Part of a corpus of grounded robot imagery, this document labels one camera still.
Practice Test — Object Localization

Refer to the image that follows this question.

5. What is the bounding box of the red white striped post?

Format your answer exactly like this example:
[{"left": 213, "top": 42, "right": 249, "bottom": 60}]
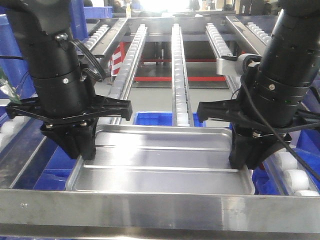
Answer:
[{"left": 110, "top": 46, "right": 125, "bottom": 77}]

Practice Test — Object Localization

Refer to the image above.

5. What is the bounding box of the right centre roller track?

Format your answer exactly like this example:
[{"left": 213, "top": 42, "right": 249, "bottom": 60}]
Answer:
[{"left": 206, "top": 23, "right": 320, "bottom": 197}]

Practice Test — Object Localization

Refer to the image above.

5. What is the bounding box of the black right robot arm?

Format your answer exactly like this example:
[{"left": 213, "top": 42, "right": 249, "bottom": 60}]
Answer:
[{"left": 197, "top": 0, "right": 320, "bottom": 169}]

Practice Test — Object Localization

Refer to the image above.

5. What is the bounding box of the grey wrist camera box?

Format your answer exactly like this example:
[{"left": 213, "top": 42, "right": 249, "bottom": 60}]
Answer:
[{"left": 216, "top": 53, "right": 262, "bottom": 77}]

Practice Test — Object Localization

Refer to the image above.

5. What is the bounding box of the large blue bin upper left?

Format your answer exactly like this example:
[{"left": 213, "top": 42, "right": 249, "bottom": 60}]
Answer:
[{"left": 0, "top": 0, "right": 88, "bottom": 99}]

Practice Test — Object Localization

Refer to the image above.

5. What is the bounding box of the blue bin below left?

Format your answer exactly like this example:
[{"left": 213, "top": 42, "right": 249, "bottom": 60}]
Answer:
[{"left": 33, "top": 139, "right": 77, "bottom": 191}]

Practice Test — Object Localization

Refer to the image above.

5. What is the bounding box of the red floor frame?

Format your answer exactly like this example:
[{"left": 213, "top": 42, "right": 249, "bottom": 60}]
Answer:
[{"left": 120, "top": 42, "right": 226, "bottom": 82}]

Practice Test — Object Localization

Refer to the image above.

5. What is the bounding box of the blue bin below centre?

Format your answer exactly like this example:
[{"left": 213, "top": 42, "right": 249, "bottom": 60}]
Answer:
[{"left": 132, "top": 111, "right": 207, "bottom": 128}]

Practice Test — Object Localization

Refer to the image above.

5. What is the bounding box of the blue bin below right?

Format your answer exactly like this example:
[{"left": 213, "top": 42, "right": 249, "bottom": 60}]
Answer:
[{"left": 252, "top": 129, "right": 320, "bottom": 195}]

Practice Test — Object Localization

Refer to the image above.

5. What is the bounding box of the middle roller track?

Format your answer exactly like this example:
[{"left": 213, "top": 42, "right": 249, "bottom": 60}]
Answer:
[{"left": 171, "top": 23, "right": 194, "bottom": 127}]

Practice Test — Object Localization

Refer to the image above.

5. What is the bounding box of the steel front shelf rail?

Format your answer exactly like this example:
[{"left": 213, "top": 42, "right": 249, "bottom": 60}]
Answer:
[{"left": 0, "top": 189, "right": 320, "bottom": 240}]

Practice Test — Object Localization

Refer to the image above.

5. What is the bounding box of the right steel divider rail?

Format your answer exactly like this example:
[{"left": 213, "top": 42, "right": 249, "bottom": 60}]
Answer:
[{"left": 225, "top": 16, "right": 266, "bottom": 56}]

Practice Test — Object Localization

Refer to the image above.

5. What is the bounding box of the roller track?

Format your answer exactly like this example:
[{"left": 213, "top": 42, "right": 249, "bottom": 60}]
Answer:
[
  {"left": 171, "top": 23, "right": 194, "bottom": 127},
  {"left": 0, "top": 24, "right": 109, "bottom": 149},
  {"left": 107, "top": 24, "right": 149, "bottom": 125},
  {"left": 206, "top": 23, "right": 320, "bottom": 197},
  {"left": 246, "top": 22, "right": 272, "bottom": 45}
]

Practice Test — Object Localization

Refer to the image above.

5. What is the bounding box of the far left roller track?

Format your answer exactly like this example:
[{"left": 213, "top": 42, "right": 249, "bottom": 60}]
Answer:
[{"left": 0, "top": 24, "right": 109, "bottom": 149}]

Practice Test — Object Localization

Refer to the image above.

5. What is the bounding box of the silver ribbed metal tray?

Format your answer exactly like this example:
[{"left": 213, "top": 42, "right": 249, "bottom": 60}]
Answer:
[{"left": 65, "top": 125, "right": 255, "bottom": 195}]

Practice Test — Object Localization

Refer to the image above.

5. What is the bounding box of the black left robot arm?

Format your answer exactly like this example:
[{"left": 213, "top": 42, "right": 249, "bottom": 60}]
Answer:
[{"left": 0, "top": 0, "right": 132, "bottom": 160}]

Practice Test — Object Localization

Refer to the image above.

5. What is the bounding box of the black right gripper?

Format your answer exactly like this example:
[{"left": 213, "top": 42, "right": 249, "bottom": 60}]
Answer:
[{"left": 197, "top": 66, "right": 320, "bottom": 170}]

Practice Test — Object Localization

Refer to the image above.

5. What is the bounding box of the far right roller track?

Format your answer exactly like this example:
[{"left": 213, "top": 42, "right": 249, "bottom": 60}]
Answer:
[{"left": 246, "top": 22, "right": 272, "bottom": 45}]

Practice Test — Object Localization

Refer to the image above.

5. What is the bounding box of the blue bin below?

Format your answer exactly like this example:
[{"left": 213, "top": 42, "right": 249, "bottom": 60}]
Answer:
[
  {"left": 132, "top": 111, "right": 207, "bottom": 128},
  {"left": 252, "top": 129, "right": 320, "bottom": 195},
  {"left": 33, "top": 139, "right": 77, "bottom": 191}
]

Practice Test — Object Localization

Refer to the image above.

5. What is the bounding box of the left centre roller track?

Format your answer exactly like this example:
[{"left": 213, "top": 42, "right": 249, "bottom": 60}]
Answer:
[{"left": 107, "top": 24, "right": 149, "bottom": 125}]

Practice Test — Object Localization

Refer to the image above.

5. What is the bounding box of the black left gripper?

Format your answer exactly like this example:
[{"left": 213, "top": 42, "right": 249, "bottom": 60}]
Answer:
[{"left": 5, "top": 67, "right": 133, "bottom": 160}]

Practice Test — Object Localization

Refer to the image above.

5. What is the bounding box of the green circuit board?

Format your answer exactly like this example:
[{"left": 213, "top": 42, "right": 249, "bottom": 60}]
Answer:
[{"left": 0, "top": 68, "right": 22, "bottom": 105}]

